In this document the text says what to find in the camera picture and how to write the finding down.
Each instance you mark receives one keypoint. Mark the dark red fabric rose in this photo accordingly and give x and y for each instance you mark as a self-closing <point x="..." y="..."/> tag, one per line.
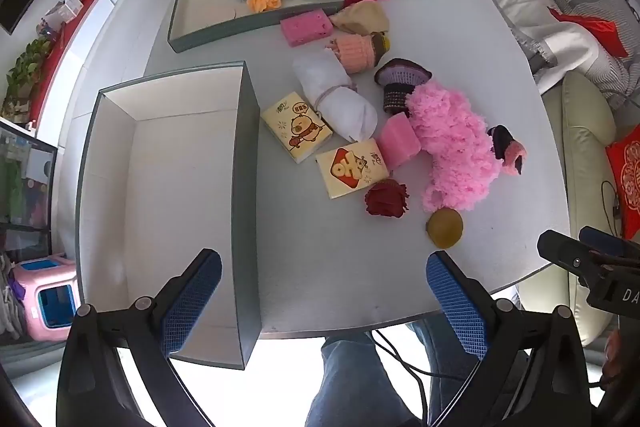
<point x="386" y="199"/>

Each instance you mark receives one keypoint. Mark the beige cloth hat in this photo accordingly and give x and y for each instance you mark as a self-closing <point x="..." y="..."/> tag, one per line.
<point x="362" y="18"/>

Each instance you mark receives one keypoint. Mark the peach knit hat olive brim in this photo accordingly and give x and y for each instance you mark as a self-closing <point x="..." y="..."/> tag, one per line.
<point x="356" y="53"/>

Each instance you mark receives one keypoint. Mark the light pink sponge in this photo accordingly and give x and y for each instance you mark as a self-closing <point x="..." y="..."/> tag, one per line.
<point x="397" y="142"/>

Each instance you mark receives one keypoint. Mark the white towel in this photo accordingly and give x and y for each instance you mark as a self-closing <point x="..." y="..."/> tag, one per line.
<point x="335" y="94"/>

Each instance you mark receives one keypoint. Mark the light pink fluffy scarf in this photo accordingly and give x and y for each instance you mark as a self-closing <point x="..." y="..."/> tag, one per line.
<point x="452" y="142"/>

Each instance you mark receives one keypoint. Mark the shallow grey box lid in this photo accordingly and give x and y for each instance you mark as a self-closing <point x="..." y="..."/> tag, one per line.
<point x="210" y="14"/>

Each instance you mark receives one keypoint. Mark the glass display cabinet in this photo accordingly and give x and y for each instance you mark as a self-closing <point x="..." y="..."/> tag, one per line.
<point x="25" y="192"/>

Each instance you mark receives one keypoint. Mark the green potted plant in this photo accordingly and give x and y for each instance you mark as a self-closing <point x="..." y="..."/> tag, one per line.
<point x="25" y="72"/>

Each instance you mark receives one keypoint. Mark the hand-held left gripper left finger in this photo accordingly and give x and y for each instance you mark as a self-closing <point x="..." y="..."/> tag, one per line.
<point x="192" y="302"/>

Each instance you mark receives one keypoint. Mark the person's blue jeans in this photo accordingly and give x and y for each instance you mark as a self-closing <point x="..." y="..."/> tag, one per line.
<point x="360" y="382"/>

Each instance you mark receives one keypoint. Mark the pink plastic stool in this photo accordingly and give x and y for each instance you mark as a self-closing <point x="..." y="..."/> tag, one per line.
<point x="47" y="297"/>

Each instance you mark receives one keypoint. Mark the yellow tissue pack pig print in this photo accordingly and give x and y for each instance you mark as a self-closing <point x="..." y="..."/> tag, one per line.
<point x="295" y="127"/>

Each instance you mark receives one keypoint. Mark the pink and dark knit toy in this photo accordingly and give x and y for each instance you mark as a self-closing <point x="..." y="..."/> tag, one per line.
<point x="510" y="149"/>

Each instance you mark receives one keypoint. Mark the yellow tissue pack red label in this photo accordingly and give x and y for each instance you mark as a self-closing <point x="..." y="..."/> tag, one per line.
<point x="352" y="169"/>

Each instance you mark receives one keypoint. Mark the red cloth bag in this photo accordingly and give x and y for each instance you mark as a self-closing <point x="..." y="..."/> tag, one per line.
<point x="595" y="29"/>

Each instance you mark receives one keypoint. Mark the beige sofa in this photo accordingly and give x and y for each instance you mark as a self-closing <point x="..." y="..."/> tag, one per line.
<point x="585" y="147"/>

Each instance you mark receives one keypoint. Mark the red patterned cushion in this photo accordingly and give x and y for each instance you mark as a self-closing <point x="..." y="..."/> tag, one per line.
<point x="625" y="182"/>

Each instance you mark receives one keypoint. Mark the magenta sponge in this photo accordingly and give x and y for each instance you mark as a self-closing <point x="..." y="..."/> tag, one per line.
<point x="306" y="28"/>

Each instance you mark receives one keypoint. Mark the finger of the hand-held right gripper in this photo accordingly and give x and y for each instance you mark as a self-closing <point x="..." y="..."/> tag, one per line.
<point x="605" y="241"/>
<point x="565" y="253"/>

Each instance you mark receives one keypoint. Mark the olive round plush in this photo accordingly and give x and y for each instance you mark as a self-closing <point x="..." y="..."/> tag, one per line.
<point x="445" y="228"/>

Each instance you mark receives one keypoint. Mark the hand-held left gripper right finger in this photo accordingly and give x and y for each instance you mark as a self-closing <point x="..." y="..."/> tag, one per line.
<point x="457" y="307"/>

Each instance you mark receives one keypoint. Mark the purple striped knit hat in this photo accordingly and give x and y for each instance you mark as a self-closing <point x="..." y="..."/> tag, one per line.
<point x="400" y="82"/>

